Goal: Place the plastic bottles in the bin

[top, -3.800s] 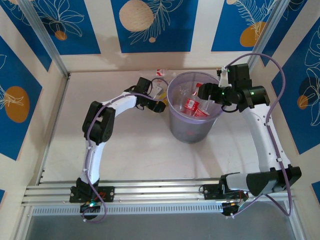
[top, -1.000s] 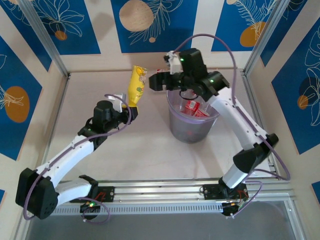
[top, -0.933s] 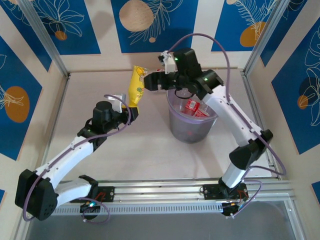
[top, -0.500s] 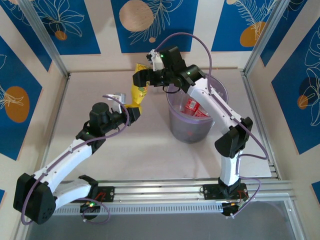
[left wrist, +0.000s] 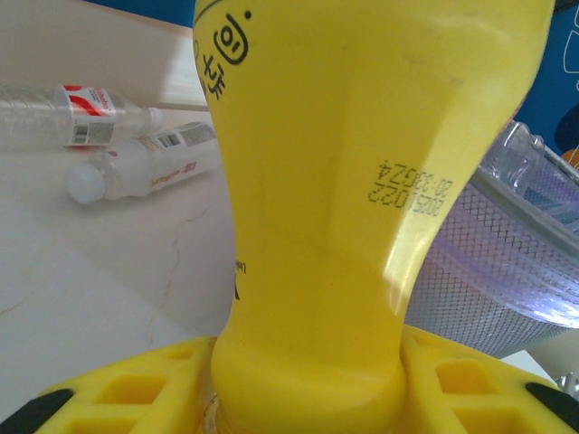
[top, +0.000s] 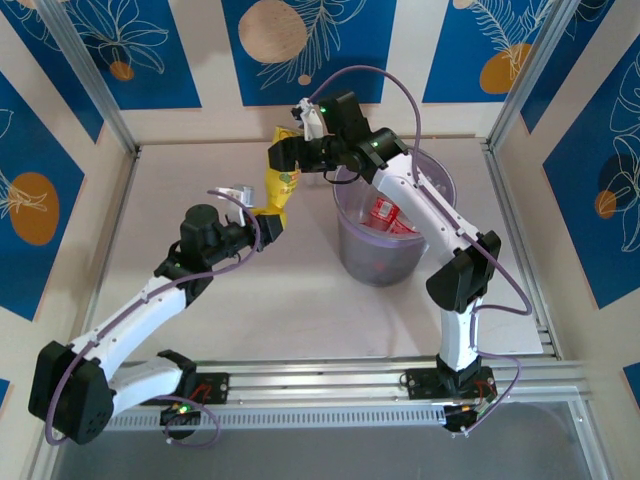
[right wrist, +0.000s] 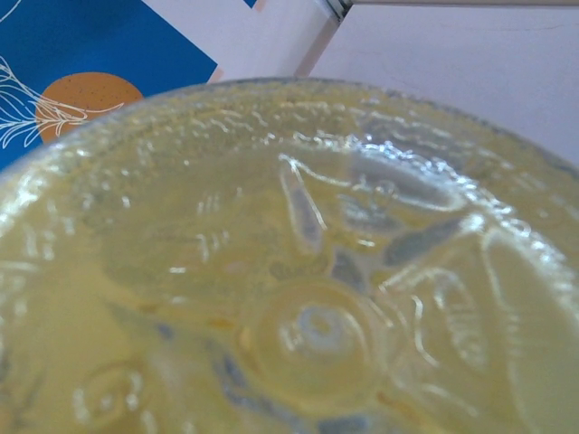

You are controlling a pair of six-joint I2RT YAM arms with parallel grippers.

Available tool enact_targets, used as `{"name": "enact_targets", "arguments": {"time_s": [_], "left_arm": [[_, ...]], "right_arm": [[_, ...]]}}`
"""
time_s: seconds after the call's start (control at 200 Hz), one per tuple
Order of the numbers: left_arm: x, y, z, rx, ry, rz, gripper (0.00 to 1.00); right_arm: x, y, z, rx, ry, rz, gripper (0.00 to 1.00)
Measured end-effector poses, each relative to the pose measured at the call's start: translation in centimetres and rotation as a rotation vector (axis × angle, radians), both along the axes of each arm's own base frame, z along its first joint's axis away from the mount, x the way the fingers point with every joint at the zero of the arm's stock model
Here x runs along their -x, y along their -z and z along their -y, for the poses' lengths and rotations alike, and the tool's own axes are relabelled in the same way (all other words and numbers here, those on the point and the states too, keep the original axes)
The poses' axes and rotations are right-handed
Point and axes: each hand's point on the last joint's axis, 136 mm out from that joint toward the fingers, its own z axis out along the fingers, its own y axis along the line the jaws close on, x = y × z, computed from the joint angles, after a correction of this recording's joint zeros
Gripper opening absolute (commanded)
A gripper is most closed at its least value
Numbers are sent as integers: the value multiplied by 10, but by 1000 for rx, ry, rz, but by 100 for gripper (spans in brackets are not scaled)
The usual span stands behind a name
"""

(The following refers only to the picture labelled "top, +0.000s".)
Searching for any yellow plastic bottle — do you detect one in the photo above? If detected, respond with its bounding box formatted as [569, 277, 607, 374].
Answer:
[263, 124, 302, 221]

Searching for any grey mesh bin purple rim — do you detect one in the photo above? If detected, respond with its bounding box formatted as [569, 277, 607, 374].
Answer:
[333, 147, 456, 287]

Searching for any grey acrylic panel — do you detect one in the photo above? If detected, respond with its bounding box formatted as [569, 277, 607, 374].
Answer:
[19, 399, 619, 480]

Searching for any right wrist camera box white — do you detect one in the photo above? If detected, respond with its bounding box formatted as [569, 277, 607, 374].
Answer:
[291, 98, 326, 141]

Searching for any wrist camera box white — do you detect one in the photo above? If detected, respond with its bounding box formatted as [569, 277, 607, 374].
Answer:
[291, 98, 326, 141]
[208, 184, 257, 226]

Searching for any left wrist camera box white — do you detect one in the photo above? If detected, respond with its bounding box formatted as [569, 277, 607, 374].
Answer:
[208, 184, 257, 226]

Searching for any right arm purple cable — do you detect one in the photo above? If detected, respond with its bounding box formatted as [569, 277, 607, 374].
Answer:
[307, 64, 532, 440]

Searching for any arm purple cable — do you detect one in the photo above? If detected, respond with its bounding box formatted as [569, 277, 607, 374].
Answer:
[44, 189, 264, 447]
[307, 64, 532, 440]

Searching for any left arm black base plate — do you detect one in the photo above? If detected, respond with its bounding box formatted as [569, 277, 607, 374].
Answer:
[138, 372, 230, 407]

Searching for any aluminium rail beam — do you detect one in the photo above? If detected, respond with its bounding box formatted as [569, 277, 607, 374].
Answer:
[42, 357, 596, 412]

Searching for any aluminium frame post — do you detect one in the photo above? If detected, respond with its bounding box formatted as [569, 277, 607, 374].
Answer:
[487, 0, 576, 149]
[34, 0, 141, 156]

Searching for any slotted grey cable duct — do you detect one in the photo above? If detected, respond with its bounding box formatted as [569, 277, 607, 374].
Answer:
[62, 405, 584, 434]

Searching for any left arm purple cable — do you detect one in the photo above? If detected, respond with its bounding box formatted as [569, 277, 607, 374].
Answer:
[44, 189, 264, 447]

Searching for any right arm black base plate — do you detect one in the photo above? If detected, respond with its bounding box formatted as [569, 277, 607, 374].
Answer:
[405, 367, 496, 401]

